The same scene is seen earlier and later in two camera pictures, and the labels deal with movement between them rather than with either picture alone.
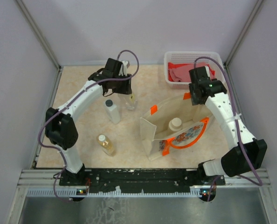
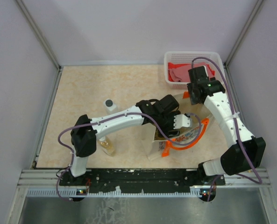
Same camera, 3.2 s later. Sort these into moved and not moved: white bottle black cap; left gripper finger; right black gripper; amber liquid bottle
Moved: left gripper finger
Not moved: right black gripper; amber liquid bottle; white bottle black cap
